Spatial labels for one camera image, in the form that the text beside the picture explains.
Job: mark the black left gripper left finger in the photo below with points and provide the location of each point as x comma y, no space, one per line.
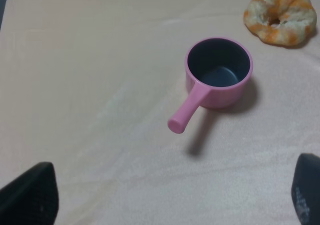
32,198

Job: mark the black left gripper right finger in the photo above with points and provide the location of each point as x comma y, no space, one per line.
305,189

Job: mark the pink toy saucepan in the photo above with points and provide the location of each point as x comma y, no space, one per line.
217,69

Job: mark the orange white toy bagel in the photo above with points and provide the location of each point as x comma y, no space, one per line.
281,22

